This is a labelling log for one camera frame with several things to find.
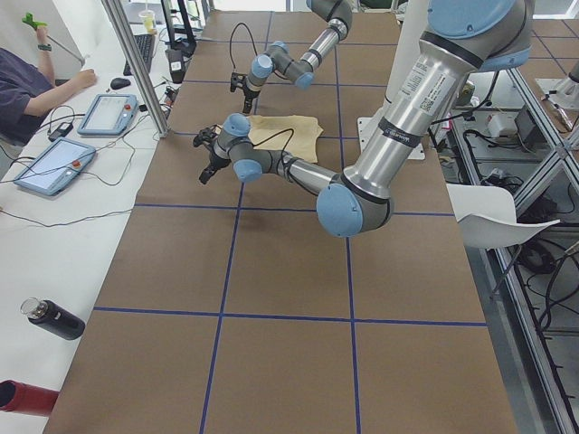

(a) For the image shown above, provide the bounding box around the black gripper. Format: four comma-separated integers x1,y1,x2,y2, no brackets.
242,83,261,113
199,152,230,184

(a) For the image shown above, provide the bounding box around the cream long-sleeve graphic shirt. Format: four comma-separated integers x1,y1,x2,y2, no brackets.
249,115,323,163

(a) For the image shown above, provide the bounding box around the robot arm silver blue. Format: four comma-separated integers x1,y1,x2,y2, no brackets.
193,1,535,238
230,0,352,114

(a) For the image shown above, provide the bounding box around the far blue teach pendant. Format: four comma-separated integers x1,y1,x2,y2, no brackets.
77,94,138,137

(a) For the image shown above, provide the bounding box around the blue teach pendant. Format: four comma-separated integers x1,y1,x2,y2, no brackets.
77,94,138,137
13,137,97,196

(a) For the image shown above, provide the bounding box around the black keyboard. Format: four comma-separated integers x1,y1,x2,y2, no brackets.
134,33,156,73

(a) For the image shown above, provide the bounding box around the black computer mouse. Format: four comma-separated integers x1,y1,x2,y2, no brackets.
109,77,131,90

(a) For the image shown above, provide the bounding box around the yellow drink cup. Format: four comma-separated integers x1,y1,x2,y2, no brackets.
138,9,157,34

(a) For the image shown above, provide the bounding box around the near blue teach pendant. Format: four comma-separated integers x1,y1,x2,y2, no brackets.
13,137,97,196

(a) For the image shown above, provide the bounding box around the black power adapter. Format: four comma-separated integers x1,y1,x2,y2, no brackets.
48,122,73,142

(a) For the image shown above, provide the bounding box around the seated person dark shirt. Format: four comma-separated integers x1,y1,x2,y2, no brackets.
1,25,97,146

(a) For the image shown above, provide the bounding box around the black water bottle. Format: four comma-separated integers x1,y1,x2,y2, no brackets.
20,297,85,341

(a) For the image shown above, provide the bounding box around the green plastic clamp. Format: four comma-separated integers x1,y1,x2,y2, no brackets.
22,13,47,31

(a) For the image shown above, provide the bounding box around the white plastic chair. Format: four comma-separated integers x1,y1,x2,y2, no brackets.
446,184,560,249

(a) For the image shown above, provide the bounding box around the red bottle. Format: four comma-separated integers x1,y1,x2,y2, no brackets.
1,380,60,417

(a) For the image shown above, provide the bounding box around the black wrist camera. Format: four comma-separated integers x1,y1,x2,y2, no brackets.
230,71,247,92
192,125,221,147

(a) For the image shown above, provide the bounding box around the aluminium frame post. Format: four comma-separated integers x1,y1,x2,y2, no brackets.
101,0,168,138

